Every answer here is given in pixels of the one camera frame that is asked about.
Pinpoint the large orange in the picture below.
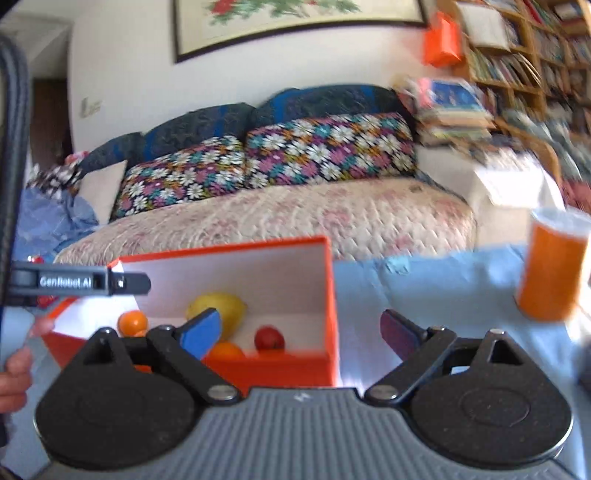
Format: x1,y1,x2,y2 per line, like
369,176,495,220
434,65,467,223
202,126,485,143
206,342,245,360

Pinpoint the yellow lemon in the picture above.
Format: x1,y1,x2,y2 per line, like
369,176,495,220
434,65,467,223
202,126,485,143
185,292,246,339

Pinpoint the red small apple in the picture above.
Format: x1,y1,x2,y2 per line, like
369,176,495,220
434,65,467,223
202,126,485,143
254,325,286,351

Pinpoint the person's left hand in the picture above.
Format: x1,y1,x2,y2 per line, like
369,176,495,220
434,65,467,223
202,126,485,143
0,315,56,415

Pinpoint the blue crumpled cloth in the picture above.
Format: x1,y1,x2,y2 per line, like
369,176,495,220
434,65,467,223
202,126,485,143
12,188,99,263

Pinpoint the blue tablecloth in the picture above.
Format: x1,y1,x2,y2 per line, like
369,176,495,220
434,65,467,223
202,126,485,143
2,247,590,479

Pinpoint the orange cardboard box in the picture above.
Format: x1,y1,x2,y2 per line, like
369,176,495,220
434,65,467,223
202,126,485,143
42,237,339,392

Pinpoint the white plain pillow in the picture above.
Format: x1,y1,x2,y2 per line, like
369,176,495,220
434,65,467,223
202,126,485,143
78,160,127,225

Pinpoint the quilted floral sofa cover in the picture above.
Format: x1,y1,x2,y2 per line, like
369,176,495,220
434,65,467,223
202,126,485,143
55,178,477,265

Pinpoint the orange cylindrical container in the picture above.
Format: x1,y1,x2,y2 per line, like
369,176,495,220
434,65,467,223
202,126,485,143
515,207,590,322

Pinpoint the white side table cloth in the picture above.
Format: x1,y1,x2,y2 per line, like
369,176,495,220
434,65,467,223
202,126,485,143
417,146,565,213

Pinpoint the left floral daisy cushion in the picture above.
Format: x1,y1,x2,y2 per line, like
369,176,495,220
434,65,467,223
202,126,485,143
111,135,245,220

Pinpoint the floral daisy cushion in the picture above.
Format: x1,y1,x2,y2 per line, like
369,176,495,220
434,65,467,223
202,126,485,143
245,113,417,189
111,135,245,220

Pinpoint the right floral daisy cushion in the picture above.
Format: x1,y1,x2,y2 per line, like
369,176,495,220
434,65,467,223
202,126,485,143
245,113,417,189

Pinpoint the stack of books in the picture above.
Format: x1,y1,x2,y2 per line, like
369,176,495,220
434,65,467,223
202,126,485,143
394,77,495,146

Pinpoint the wicker chair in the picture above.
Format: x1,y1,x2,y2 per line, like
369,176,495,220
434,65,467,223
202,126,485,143
496,110,590,213

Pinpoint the wooden bookshelf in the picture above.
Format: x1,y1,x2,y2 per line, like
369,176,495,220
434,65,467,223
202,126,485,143
437,1,590,141

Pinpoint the orange paper bag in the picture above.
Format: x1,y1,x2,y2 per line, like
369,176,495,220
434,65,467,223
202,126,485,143
423,11,463,68

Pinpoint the black braided cable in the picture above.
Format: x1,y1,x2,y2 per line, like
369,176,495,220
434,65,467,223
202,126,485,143
0,34,33,308

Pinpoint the framed wall painting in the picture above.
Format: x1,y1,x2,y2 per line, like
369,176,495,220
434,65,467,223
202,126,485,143
171,0,428,63

